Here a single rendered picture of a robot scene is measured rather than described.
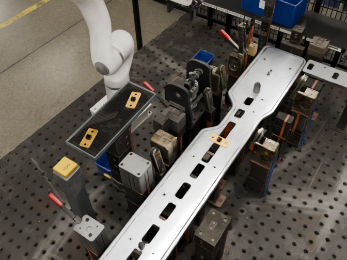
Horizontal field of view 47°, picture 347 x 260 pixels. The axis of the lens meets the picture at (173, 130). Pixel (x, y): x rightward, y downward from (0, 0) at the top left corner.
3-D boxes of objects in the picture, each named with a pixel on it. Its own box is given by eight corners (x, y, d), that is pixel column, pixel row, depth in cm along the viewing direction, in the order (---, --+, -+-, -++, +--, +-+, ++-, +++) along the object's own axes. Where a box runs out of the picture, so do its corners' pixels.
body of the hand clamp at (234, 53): (234, 110, 210) (241, 59, 183) (222, 105, 213) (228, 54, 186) (239, 103, 213) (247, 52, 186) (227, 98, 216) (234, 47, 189)
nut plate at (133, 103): (134, 109, 150) (134, 106, 149) (125, 107, 151) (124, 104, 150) (141, 93, 155) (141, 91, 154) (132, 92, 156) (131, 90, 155)
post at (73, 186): (90, 238, 166) (66, 182, 132) (77, 229, 169) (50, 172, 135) (101, 224, 170) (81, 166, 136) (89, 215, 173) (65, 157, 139)
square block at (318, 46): (306, 101, 213) (325, 49, 185) (292, 96, 216) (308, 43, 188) (312, 93, 217) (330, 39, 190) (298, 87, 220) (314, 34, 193)
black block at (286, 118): (280, 167, 187) (294, 128, 164) (259, 157, 191) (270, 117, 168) (287, 156, 191) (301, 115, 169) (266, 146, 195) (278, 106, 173)
